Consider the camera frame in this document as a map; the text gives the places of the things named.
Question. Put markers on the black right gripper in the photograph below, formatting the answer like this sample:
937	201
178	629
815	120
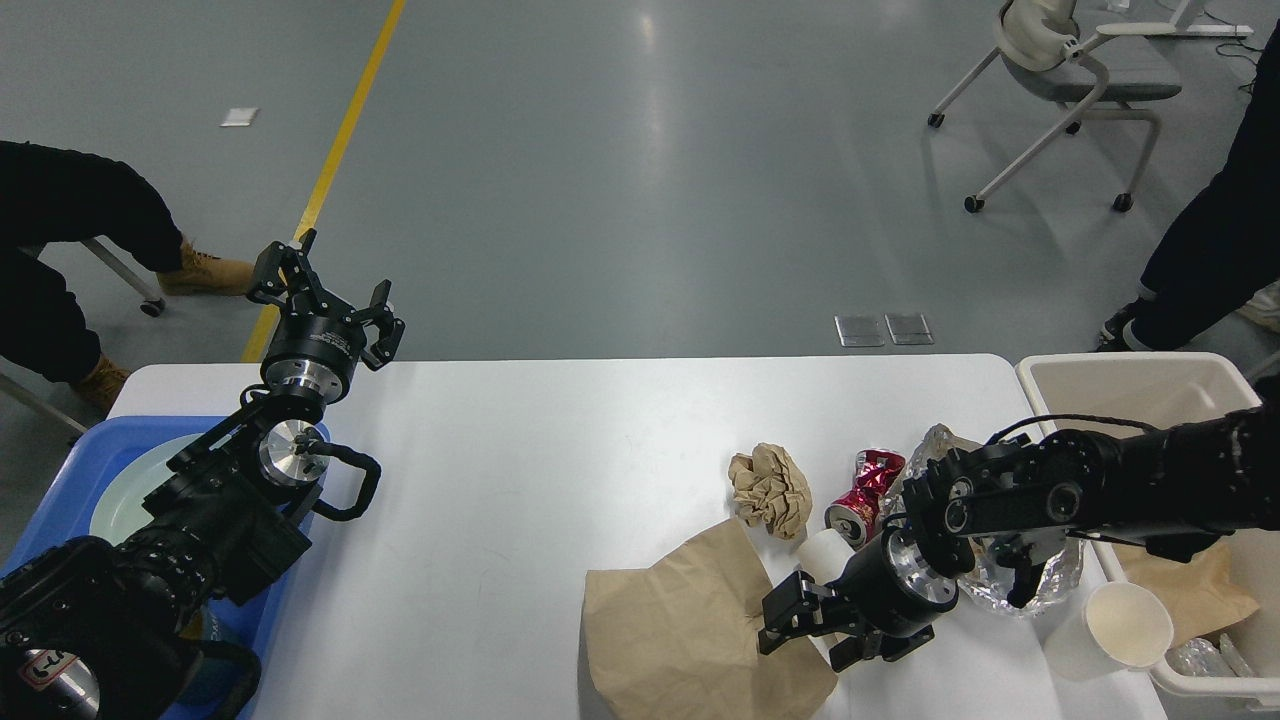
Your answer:
890	585

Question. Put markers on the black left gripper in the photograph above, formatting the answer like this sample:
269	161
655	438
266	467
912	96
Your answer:
313	351

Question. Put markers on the brown paper bag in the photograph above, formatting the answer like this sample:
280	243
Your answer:
679	640
1198	595

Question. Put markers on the green plate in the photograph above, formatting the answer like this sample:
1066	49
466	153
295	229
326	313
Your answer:
119	512

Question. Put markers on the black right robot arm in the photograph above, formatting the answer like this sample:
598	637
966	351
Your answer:
1172	491

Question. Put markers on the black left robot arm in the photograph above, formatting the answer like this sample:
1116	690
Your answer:
96	630

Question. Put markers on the white paper cup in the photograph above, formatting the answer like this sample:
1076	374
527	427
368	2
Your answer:
1119	626
824	556

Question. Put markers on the crushed red soda can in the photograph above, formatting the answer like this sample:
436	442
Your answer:
855	514

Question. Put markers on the tan boot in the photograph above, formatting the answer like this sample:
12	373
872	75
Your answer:
102	386
201	273

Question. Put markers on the crumpled brown paper ball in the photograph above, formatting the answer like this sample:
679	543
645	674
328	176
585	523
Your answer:
769	490

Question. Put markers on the crumpled foil wrapper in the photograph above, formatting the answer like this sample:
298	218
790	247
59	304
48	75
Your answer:
988	583

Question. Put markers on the grey chair leg with caster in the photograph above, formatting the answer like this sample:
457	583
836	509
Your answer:
152	303

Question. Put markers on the silver floor plate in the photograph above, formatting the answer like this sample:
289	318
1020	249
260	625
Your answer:
859	331
909	329

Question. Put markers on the clear plastic bottle in bin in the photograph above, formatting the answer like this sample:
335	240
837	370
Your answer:
1203	657

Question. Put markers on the beige plastic bin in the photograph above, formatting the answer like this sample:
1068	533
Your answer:
1165	390

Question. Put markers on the person in beige trousers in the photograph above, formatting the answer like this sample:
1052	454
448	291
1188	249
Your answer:
1263	308

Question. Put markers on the person in dark jeans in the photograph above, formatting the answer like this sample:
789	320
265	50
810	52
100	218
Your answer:
1222	247

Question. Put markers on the white office chair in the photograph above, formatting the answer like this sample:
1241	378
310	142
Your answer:
1110	72

